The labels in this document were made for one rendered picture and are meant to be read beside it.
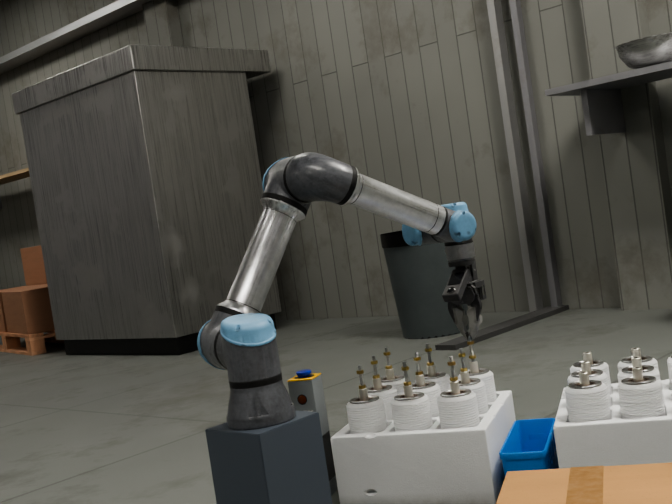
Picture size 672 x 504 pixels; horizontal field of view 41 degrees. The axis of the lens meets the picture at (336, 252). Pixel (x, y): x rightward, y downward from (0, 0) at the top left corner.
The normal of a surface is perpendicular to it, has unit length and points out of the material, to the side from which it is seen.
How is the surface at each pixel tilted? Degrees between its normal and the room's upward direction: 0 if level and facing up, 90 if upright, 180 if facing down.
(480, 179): 90
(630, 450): 90
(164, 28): 90
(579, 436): 90
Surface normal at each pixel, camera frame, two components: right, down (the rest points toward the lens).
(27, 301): 0.53, -0.04
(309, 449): 0.72, -0.07
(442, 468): -0.34, 0.09
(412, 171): -0.68, 0.13
